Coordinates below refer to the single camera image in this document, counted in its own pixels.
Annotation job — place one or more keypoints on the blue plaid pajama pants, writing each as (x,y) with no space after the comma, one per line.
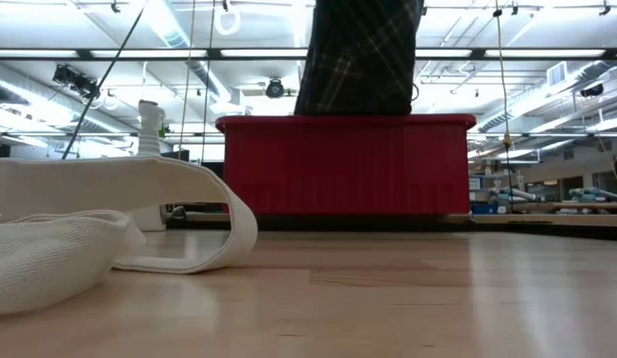
(358,59)

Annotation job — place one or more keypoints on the grey background robot arm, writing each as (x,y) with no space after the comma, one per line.
(594,194)
(512,194)

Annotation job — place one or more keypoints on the red plastic laundry bin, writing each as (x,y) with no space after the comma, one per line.
(348,164)

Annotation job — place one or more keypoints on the white spray bottle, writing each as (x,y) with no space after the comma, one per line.
(150,129)

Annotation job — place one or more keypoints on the blue storage box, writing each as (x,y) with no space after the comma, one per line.
(484,208)

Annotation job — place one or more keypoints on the light wooden desk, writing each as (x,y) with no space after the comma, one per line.
(537,220)

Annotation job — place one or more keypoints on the cream canvas tote bag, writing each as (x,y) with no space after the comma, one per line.
(40,258)

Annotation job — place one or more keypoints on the black ceiling speaker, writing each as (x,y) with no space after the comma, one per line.
(592,90)

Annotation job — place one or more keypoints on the round black ceiling camera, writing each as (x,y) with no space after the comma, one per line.
(274,88)

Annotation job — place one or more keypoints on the black ceiling camera rig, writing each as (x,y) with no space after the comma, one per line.
(74,79)

